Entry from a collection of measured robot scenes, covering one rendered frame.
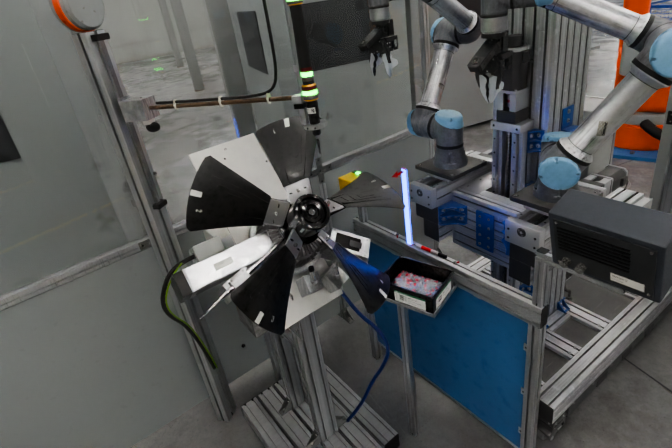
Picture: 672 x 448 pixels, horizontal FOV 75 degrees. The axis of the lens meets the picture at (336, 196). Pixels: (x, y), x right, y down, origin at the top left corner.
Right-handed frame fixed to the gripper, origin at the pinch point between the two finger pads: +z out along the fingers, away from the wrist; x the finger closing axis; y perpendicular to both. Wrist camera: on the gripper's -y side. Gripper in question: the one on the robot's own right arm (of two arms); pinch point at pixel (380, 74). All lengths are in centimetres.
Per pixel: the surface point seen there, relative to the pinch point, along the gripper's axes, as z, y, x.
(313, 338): 86, -61, -16
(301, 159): 15, -52, -16
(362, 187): 30, -34, -23
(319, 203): 25, -56, -29
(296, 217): 25, -65, -30
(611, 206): 23, -14, -94
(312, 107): -4, -51, -27
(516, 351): 86, -15, -72
